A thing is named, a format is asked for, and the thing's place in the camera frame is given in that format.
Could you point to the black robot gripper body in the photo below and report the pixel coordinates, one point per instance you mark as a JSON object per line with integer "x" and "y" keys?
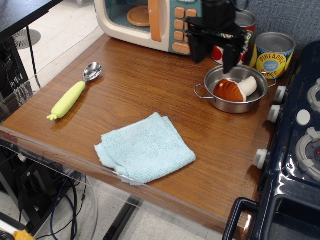
{"x": 217, "y": 25}

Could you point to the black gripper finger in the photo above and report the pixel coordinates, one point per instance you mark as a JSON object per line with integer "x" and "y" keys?
{"x": 198, "y": 50}
{"x": 231, "y": 57}

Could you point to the brown white plush mushroom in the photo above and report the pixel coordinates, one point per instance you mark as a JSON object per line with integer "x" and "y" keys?
{"x": 236, "y": 92}

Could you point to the spoon with green handle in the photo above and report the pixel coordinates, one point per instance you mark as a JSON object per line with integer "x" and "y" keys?
{"x": 67, "y": 101}

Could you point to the silver metal pot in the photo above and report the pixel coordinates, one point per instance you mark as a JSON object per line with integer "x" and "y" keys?
{"x": 239, "y": 73}

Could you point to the tomato sauce can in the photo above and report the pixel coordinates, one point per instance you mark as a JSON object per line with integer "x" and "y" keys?
{"x": 247, "y": 20}

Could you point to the pineapple slices can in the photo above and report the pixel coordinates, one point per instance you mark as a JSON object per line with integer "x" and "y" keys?
{"x": 272, "y": 54}

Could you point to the toy microwave teal cream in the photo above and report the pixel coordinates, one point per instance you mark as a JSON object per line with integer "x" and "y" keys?
{"x": 154, "y": 24}

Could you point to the white stove knob top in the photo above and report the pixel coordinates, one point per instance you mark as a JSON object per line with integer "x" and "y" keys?
{"x": 279, "y": 94}

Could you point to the white stove knob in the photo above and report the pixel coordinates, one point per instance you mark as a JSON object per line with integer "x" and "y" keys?
{"x": 279, "y": 94}
{"x": 260, "y": 158}
{"x": 274, "y": 113}

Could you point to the white stove knob middle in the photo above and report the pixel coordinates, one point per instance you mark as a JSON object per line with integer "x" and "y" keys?
{"x": 274, "y": 113}

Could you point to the white stove knob bottom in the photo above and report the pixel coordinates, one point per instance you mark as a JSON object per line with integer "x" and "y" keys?
{"x": 260, "y": 158}

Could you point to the light blue folded cloth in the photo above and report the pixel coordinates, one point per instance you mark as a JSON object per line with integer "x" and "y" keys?
{"x": 144, "y": 151}

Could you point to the dark blue toy stove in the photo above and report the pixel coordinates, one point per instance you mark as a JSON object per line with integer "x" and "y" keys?
{"x": 288, "y": 206}

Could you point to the black side desk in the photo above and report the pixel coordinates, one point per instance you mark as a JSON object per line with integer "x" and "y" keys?
{"x": 15, "y": 15}

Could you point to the black table leg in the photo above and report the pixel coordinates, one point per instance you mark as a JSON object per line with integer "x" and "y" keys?
{"x": 121, "y": 220}

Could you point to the yellow sponge object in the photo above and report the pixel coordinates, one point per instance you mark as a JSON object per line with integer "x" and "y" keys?
{"x": 22, "y": 235}

